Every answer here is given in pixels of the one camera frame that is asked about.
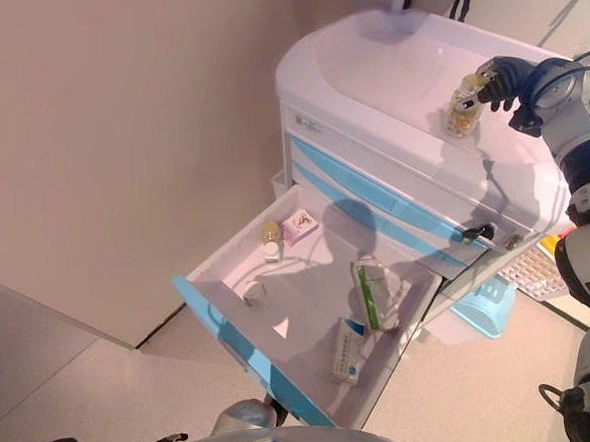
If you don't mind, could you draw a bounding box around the dark robot right hand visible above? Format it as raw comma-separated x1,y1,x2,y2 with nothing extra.
472,50,566,116

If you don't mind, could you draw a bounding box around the clear bottle with yellow cap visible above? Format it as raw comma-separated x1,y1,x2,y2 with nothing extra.
440,68,494,141

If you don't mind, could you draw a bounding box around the white drawer with blue front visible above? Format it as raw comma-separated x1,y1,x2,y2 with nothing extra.
165,173,455,440

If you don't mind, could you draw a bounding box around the green and white medicine box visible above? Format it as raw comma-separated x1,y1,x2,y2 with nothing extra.
348,255,404,335

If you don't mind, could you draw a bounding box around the pink white medicine box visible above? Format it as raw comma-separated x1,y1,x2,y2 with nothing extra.
279,206,323,248

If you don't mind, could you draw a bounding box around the white medical cart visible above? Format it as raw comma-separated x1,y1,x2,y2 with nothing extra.
269,0,583,353

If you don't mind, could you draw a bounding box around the black key in lock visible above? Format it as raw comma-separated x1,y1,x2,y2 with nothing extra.
462,222,499,245

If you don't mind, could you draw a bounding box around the yellow sharps container red lid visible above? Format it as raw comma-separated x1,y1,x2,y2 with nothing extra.
536,233,566,258

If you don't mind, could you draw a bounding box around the small bottle with grey cap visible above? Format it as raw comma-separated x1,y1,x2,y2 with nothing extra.
242,279,269,308

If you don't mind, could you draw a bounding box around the silver cart lock bar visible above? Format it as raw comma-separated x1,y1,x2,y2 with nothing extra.
437,233,529,306

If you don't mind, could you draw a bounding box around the white mesh basket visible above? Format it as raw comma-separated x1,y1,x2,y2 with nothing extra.
496,235,577,303

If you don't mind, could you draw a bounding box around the small white clear bottle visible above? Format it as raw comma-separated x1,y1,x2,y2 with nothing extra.
262,241,286,265

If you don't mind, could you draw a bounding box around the light blue bin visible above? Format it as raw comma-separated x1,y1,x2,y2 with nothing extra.
445,272,520,344

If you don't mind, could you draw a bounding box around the small bottle with yellow cap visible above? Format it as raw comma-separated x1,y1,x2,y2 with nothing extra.
260,220,283,246

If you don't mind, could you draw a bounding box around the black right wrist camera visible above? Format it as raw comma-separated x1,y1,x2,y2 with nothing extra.
506,100,546,141

